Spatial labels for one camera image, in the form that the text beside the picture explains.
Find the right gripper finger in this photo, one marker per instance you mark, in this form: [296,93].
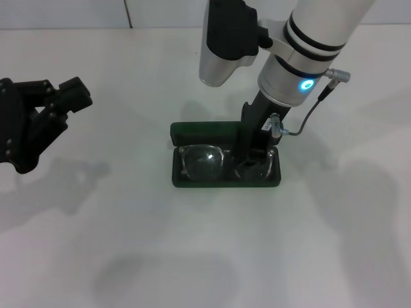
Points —
[258,153]
[248,167]

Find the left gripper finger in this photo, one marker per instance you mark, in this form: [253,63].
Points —
[78,102]
[72,88]

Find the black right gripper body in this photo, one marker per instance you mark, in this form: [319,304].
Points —
[258,128]

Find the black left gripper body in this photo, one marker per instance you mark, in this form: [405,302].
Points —
[13,128]

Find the clear plastic glasses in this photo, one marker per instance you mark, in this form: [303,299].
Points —
[202,163]

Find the green glasses case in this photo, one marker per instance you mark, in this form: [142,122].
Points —
[205,131]

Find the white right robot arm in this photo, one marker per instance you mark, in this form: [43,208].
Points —
[321,19]

